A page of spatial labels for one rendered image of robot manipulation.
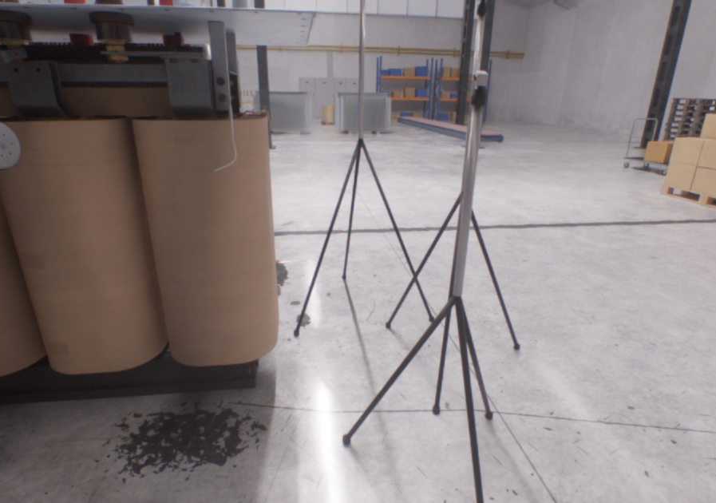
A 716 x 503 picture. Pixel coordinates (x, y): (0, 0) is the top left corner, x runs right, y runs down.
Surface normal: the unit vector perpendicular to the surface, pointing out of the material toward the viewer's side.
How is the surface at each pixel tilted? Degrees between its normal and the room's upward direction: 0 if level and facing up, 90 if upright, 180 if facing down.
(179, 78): 90
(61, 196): 90
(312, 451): 0
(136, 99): 90
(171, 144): 90
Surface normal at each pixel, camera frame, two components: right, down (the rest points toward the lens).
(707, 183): -0.98, 0.05
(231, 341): 0.15, 0.35
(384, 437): 0.01, -0.93
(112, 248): 0.63, 0.29
